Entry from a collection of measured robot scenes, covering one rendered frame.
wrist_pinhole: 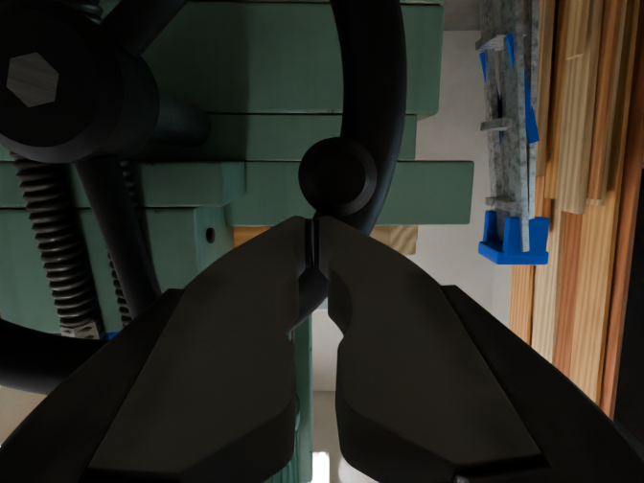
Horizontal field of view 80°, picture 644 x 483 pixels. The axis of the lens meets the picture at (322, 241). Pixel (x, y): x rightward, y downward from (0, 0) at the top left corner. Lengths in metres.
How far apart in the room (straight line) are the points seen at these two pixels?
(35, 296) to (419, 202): 0.31
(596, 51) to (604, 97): 0.16
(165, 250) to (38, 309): 0.10
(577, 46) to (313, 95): 1.44
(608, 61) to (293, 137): 1.49
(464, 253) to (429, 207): 2.72
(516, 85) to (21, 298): 1.18
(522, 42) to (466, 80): 1.77
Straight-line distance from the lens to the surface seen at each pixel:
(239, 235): 0.46
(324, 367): 3.29
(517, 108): 1.26
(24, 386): 0.24
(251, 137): 0.36
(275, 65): 0.37
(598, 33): 1.79
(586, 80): 1.76
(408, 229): 0.40
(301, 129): 0.36
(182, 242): 0.28
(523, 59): 1.27
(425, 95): 0.38
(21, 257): 0.33
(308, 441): 0.91
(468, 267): 3.13
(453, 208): 0.38
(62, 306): 0.31
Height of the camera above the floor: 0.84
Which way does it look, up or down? 12 degrees up
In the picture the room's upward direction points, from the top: 180 degrees clockwise
